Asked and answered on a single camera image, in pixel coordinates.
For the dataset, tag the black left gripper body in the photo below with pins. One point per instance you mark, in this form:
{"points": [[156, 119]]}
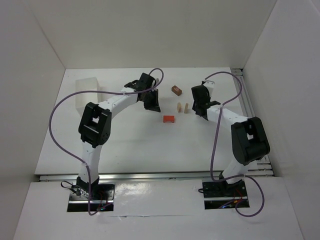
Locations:
{"points": [[150, 99]]}

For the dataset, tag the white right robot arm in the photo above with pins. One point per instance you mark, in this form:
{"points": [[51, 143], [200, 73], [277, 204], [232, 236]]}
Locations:
{"points": [[249, 141]]}

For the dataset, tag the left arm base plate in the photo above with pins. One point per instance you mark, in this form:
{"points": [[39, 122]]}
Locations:
{"points": [[102, 199]]}

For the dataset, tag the brown balloon wood block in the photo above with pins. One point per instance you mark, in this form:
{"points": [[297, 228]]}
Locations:
{"points": [[176, 90]]}

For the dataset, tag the natural long wood block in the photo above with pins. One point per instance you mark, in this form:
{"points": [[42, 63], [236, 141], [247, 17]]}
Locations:
{"points": [[186, 108]]}

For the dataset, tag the aluminium rail right side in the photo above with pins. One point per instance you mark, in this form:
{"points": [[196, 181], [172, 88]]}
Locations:
{"points": [[263, 164]]}

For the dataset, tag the aluminium rail front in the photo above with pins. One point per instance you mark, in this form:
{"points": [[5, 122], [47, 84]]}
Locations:
{"points": [[132, 176]]}

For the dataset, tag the white perforated plastic box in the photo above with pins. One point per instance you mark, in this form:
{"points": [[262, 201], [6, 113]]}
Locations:
{"points": [[81, 100]]}

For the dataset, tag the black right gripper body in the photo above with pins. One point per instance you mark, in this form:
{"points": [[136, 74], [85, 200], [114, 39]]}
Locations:
{"points": [[198, 106]]}

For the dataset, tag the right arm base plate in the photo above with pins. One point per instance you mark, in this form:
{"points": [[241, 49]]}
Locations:
{"points": [[221, 195]]}

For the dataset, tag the red arch wood block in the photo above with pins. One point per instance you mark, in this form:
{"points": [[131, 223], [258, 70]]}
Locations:
{"points": [[168, 119]]}

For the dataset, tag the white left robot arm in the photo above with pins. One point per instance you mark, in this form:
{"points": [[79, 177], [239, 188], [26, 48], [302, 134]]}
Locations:
{"points": [[95, 125]]}

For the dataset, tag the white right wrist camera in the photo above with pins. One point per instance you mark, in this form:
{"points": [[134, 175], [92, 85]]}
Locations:
{"points": [[210, 85]]}

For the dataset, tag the aluminium rail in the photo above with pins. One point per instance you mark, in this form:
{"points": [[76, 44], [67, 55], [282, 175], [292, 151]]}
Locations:
{"points": [[263, 164], [132, 176]]}

